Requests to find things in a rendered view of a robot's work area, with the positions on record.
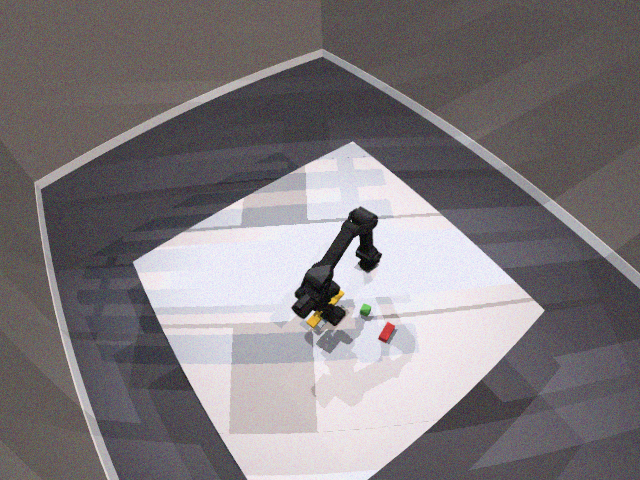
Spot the yellow bar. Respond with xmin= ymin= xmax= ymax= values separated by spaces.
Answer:
xmin=306 ymin=290 xmax=345 ymax=329

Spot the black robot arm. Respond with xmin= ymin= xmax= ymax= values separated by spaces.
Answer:
xmin=291 ymin=206 xmax=382 ymax=319

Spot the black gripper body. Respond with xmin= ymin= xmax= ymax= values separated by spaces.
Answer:
xmin=294 ymin=287 xmax=346 ymax=326

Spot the red block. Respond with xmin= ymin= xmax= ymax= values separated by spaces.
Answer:
xmin=378 ymin=322 xmax=395 ymax=343

